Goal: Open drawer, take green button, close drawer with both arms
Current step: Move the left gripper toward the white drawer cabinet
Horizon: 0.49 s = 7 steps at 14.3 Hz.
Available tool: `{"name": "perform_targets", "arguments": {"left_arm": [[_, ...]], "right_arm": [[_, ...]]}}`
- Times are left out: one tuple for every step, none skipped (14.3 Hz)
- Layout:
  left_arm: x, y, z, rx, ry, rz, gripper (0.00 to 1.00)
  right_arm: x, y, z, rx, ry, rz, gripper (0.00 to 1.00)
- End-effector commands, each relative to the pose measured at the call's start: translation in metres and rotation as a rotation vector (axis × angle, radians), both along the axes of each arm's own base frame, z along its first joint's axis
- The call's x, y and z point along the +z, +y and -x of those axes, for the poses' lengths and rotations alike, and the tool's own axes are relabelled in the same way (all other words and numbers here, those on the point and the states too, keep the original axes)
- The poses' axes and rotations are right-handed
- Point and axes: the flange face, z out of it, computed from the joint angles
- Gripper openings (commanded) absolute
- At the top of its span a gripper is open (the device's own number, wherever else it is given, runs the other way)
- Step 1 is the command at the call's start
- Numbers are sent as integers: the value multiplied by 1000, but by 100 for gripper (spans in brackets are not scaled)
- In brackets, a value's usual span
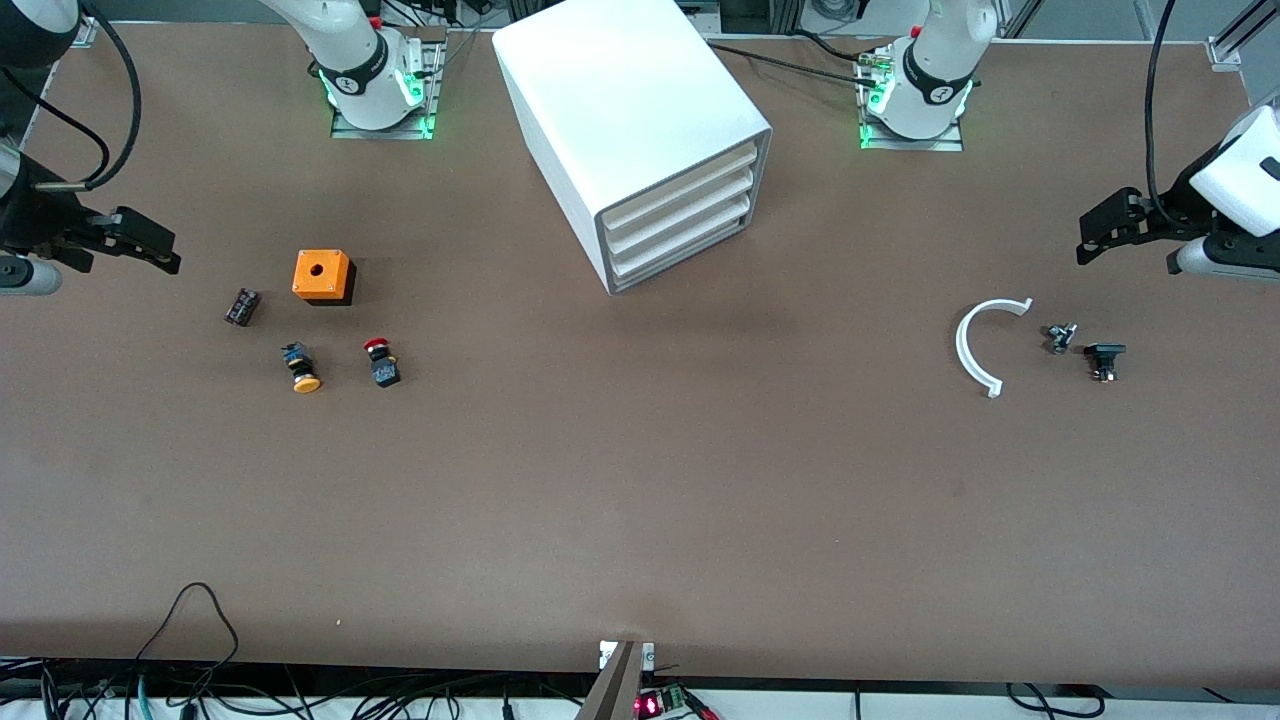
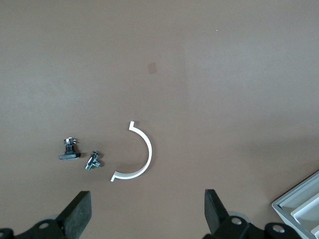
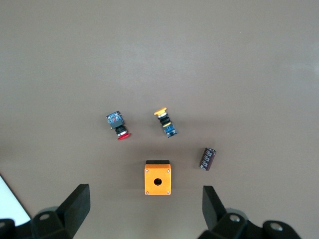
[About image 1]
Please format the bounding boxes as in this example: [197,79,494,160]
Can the black push button part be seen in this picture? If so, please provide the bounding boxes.
[1083,342,1128,384]

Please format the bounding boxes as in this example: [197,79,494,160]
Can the black coiled cable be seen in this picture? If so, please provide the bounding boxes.
[1004,682,1103,720]

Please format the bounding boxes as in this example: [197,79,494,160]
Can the aluminium frame profile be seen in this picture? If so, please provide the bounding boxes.
[1204,0,1280,72]

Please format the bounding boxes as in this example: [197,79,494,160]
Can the white curved plastic arc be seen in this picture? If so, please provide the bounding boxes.
[954,297,1035,400]

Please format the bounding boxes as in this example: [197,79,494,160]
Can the white lowest drawer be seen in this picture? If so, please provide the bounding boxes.
[608,197,752,282]

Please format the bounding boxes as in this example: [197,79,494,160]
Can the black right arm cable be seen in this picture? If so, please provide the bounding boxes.
[0,0,144,194]

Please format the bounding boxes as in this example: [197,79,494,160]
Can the circuit board with red light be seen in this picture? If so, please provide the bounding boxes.
[633,684,693,720]

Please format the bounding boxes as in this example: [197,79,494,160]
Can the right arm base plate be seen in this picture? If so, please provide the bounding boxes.
[329,38,448,141]

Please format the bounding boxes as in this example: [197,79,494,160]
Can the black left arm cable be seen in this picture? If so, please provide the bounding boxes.
[1144,0,1187,227]

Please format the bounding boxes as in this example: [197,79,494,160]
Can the orange box with hole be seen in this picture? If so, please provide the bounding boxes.
[291,249,358,307]

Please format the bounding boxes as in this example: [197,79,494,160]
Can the white drawer cabinet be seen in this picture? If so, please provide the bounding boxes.
[492,0,774,297]

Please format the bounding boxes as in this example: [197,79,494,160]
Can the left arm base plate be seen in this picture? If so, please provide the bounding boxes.
[857,50,967,153]

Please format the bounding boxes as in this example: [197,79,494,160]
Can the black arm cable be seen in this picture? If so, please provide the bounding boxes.
[1144,0,1187,227]
[0,0,144,194]

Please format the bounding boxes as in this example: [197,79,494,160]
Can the black cables across table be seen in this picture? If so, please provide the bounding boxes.
[704,28,883,91]

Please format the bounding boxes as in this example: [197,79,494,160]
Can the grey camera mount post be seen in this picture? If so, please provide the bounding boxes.
[573,640,657,720]

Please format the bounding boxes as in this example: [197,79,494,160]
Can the thin black looped cable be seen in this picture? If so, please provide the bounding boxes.
[133,582,242,693]

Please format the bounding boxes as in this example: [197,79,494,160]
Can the red push button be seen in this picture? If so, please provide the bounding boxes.
[362,337,403,390]

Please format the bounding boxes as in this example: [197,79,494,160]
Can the yellow push button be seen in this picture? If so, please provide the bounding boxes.
[280,341,324,395]

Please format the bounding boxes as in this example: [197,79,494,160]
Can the white middle drawer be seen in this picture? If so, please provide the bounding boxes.
[603,170,754,254]

